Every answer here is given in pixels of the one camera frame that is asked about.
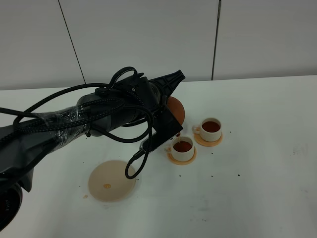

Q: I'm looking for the white teacup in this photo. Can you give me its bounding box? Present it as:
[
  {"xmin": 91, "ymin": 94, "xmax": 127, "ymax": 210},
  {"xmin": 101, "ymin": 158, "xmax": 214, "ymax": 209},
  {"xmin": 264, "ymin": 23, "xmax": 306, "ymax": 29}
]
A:
[
  {"xmin": 165, "ymin": 136, "xmax": 194, "ymax": 161},
  {"xmin": 192, "ymin": 118, "xmax": 222, "ymax": 142}
]

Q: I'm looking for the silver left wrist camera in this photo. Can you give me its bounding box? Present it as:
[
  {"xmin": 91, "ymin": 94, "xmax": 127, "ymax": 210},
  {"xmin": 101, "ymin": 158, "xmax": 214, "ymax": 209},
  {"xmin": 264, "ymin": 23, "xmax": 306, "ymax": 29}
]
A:
[{"xmin": 138, "ymin": 131, "xmax": 174, "ymax": 153}]

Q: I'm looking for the far orange saucer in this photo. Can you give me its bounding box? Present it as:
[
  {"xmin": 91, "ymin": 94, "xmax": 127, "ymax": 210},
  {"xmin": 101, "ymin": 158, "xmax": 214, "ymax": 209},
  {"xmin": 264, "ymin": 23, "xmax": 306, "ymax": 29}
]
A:
[{"xmin": 194, "ymin": 130, "xmax": 223, "ymax": 147}]

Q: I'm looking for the near white teacup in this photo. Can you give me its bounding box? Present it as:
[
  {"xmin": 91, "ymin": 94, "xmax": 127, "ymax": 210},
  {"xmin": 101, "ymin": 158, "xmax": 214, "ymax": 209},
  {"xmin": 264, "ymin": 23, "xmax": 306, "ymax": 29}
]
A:
[{"xmin": 165, "ymin": 136, "xmax": 194, "ymax": 161}]

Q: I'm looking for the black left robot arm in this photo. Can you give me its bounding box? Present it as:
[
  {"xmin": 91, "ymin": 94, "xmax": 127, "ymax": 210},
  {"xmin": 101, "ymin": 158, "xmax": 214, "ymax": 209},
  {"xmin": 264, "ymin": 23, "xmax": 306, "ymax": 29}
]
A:
[{"xmin": 0, "ymin": 66, "xmax": 185, "ymax": 228}]

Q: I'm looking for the brown round teapot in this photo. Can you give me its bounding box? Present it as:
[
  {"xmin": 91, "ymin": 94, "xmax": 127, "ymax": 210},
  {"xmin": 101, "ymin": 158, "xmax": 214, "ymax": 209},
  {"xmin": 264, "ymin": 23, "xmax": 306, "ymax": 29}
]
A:
[{"xmin": 167, "ymin": 97, "xmax": 185, "ymax": 125}]

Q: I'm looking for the far white teacup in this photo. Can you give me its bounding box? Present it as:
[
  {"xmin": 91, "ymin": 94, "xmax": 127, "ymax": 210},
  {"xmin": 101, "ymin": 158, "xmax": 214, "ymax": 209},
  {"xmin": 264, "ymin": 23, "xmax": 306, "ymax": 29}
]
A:
[{"xmin": 192, "ymin": 118, "xmax": 222, "ymax": 142}]

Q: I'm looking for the beige round teapot tray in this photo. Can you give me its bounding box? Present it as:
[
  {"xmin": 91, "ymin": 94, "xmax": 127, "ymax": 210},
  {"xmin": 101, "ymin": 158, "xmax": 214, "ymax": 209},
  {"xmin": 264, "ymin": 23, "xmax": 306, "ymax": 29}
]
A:
[{"xmin": 88, "ymin": 160, "xmax": 136, "ymax": 202}]

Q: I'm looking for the orange saucer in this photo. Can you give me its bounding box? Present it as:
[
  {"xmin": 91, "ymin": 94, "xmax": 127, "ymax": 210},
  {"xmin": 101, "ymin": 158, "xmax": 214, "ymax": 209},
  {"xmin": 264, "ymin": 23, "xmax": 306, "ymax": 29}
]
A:
[
  {"xmin": 167, "ymin": 147, "xmax": 197, "ymax": 165},
  {"xmin": 194, "ymin": 130, "xmax": 223, "ymax": 147}
]

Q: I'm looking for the near orange saucer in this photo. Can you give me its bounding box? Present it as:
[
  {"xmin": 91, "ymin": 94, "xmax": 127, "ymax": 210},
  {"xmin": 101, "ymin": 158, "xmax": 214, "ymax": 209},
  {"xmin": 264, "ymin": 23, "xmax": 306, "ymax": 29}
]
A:
[{"xmin": 167, "ymin": 147, "xmax": 197, "ymax": 165}]

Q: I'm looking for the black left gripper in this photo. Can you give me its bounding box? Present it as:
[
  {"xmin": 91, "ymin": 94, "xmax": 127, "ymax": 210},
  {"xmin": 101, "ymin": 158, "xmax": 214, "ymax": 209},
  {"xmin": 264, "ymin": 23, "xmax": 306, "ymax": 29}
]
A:
[{"xmin": 108, "ymin": 70, "xmax": 186, "ymax": 143}]

